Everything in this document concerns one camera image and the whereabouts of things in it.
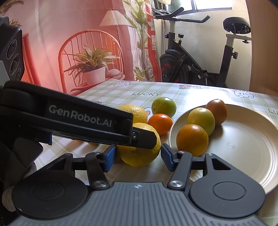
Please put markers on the large yellow orange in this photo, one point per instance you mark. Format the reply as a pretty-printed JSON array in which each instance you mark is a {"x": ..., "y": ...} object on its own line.
[{"x": 139, "y": 114}]

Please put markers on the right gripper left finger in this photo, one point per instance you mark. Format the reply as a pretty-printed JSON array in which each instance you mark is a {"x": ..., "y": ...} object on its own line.
[{"x": 62, "y": 186}]

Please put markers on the gloved left hand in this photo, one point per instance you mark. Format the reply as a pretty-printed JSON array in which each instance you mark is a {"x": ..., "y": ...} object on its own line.
[{"x": 17, "y": 163}]

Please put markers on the orange-brown tangerine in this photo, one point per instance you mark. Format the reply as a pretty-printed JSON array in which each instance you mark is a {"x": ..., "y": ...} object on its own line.
[{"x": 193, "y": 139}]

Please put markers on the black exercise bike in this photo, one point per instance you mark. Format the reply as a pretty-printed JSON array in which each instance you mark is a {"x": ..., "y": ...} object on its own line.
[{"x": 196, "y": 62}]

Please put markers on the window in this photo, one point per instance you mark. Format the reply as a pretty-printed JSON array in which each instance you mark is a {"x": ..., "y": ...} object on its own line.
[{"x": 192, "y": 6}]

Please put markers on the printed pink backdrop cloth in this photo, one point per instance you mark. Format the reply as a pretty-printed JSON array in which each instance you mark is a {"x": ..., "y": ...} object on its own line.
[{"x": 54, "y": 32}]

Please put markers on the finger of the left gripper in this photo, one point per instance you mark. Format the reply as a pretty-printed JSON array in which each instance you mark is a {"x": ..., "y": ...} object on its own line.
[
  {"x": 45, "y": 137},
  {"x": 32, "y": 109}
]

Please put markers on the yellow-green round fruit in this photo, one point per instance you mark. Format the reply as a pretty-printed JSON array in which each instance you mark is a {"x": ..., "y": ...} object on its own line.
[{"x": 202, "y": 117}]

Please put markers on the wooden wardrobe panel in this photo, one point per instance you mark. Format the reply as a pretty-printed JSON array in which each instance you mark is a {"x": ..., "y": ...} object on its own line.
[{"x": 263, "y": 20}]

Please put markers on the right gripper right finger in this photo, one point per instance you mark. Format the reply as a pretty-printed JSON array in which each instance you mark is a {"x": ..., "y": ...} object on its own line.
[{"x": 213, "y": 185}]

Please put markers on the dark orange-green tangerine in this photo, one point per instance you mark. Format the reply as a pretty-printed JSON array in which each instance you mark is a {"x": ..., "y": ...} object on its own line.
[{"x": 218, "y": 109}]

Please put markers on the small orange tangerine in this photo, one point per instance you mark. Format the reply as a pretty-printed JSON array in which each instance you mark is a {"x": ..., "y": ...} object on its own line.
[{"x": 162, "y": 123}]

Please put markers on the green citrus fruit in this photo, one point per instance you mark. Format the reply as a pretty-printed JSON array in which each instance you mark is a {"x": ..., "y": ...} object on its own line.
[{"x": 164, "y": 105}]

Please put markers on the orange kumquat mandarin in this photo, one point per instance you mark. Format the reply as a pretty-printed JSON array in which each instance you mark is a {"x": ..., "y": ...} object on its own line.
[{"x": 91, "y": 143}]

